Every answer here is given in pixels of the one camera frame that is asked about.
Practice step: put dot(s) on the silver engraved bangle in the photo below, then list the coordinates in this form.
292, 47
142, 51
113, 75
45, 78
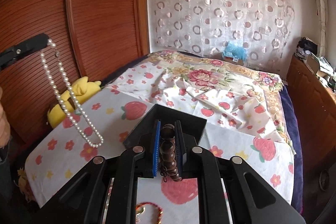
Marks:
107, 201

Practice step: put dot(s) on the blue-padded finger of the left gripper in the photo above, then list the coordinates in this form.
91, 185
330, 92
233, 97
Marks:
28, 47

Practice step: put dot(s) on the brown wooden side cabinet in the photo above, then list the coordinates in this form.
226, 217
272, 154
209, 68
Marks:
314, 109

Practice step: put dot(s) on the yellow plush toy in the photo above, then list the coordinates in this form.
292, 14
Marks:
71, 100

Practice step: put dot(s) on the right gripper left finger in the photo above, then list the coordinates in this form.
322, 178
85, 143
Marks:
155, 146

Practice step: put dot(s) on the person's left hand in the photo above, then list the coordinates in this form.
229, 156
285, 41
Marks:
4, 128

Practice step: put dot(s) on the black square storage box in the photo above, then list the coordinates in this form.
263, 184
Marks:
162, 124

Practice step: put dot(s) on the blue plastic bag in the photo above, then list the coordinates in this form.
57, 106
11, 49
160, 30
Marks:
234, 51

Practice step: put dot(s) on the white floral strawberry cloth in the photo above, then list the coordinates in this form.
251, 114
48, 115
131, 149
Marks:
72, 144

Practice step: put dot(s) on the clutter pile on cabinet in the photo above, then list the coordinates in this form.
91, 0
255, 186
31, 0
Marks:
306, 51

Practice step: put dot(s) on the brown wooden wardrobe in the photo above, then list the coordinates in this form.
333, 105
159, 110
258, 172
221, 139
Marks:
94, 37

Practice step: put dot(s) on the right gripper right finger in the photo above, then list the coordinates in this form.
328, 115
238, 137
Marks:
180, 148

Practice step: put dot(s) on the pink circle patterned curtain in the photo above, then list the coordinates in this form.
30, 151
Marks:
203, 27

